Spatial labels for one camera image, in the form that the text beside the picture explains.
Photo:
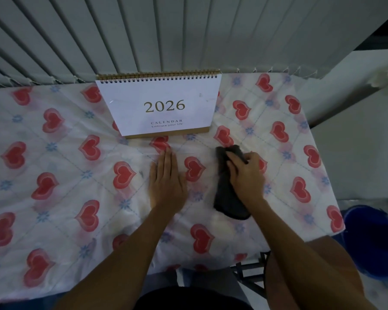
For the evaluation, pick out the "person's right leg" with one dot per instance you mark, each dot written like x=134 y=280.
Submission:
x=338 y=255

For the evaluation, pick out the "person's left forearm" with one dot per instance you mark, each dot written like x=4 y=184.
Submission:
x=126 y=255

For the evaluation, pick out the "black metal table frame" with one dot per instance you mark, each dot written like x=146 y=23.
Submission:
x=249 y=274

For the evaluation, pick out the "person's right fingers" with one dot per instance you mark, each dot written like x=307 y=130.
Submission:
x=242 y=163

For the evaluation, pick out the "heart print tablecloth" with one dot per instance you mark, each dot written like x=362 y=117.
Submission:
x=61 y=177

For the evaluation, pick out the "white spiral desk calendar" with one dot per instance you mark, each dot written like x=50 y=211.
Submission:
x=163 y=104

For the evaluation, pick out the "person's left hand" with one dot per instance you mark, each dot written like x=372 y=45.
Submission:
x=166 y=187

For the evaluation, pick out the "white vertical blinds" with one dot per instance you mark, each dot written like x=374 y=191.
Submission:
x=148 y=32

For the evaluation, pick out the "person's right hand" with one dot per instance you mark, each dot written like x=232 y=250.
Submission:
x=249 y=182

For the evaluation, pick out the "person's right forearm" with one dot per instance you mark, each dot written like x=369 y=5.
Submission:
x=300 y=255

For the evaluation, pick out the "person's left fingers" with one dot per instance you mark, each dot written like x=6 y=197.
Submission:
x=164 y=166

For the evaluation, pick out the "dark grey cloth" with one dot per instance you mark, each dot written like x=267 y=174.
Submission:
x=228 y=198

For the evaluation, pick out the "dark shorts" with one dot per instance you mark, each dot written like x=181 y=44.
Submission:
x=187 y=300

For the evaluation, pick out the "blue plastic bucket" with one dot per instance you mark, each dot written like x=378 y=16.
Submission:
x=373 y=238

